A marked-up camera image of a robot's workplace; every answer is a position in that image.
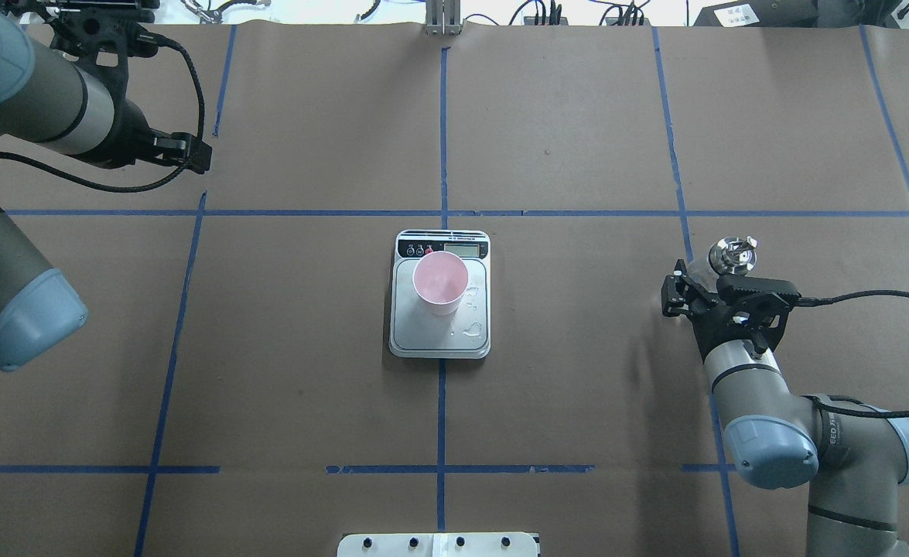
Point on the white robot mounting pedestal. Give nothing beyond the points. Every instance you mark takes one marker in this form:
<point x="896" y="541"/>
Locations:
<point x="472" y="543"/>

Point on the aluminium frame post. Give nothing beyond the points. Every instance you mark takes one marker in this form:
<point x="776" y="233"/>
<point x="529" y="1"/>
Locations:
<point x="443" y="17"/>

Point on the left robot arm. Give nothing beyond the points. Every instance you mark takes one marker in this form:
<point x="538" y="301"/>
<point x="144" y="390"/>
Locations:
<point x="65" y="112"/>

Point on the black device with label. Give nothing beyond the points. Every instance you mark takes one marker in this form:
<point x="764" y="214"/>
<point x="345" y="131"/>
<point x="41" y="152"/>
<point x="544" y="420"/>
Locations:
<point x="767" y="14"/>

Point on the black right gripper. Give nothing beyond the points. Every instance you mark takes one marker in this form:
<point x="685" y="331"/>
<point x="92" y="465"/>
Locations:
<point x="713" y="329"/>

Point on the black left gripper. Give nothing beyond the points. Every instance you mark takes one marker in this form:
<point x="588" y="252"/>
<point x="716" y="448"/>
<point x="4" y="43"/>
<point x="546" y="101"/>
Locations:
<point x="128" y="133"/>

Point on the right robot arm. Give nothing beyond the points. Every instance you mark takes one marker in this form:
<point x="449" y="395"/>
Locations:
<point x="853" y="456"/>

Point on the pink paper cup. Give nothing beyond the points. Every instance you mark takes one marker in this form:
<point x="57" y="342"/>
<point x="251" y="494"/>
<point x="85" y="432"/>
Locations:
<point x="440" y="280"/>

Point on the digital kitchen scale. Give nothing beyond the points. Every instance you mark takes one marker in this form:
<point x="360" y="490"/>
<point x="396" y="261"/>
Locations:
<point x="415" y="330"/>

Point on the glass sauce bottle metal cap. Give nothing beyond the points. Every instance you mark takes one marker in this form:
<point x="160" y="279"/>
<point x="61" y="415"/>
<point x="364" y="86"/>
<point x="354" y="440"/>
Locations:
<point x="728" y="256"/>

